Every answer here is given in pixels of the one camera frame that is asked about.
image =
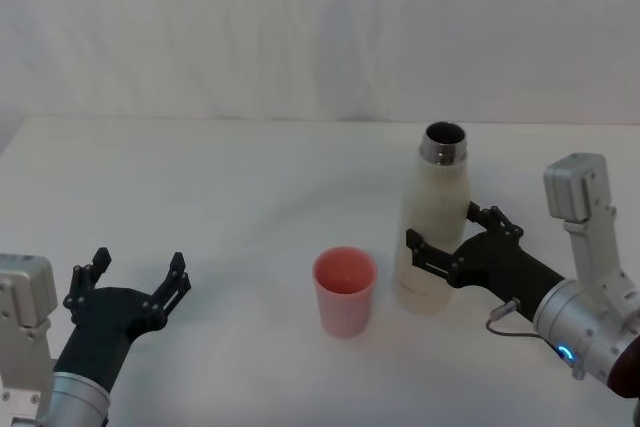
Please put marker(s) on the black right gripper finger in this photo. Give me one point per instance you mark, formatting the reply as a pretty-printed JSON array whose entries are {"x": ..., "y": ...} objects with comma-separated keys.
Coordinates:
[
  {"x": 432, "y": 259},
  {"x": 500, "y": 222}
]

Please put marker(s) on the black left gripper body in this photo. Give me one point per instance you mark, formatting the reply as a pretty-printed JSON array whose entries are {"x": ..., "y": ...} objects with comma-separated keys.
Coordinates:
[{"x": 105, "y": 322}]

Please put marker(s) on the white curtain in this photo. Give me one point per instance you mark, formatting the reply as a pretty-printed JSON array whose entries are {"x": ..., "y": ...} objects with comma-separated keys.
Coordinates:
[{"x": 250, "y": 22}]

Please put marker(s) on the pink cup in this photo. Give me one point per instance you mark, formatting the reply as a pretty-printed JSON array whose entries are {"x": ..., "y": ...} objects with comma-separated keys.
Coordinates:
[{"x": 345, "y": 312}]

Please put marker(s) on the cream vacuum bottle steel neck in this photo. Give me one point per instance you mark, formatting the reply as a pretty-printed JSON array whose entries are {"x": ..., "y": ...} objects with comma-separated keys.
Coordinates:
[{"x": 435, "y": 197}]

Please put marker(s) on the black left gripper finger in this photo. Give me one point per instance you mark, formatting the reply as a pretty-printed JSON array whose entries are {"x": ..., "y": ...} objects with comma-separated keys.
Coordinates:
[
  {"x": 85, "y": 279},
  {"x": 175, "y": 279}
]

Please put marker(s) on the white tablecloth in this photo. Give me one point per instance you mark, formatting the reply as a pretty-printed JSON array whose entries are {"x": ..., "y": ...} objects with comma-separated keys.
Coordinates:
[{"x": 200, "y": 187}]

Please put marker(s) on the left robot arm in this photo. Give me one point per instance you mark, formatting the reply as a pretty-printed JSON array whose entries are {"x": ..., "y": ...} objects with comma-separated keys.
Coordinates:
[{"x": 25, "y": 287}]

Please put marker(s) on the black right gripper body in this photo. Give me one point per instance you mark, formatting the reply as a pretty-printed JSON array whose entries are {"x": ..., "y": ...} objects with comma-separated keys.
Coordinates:
[{"x": 500, "y": 267}]

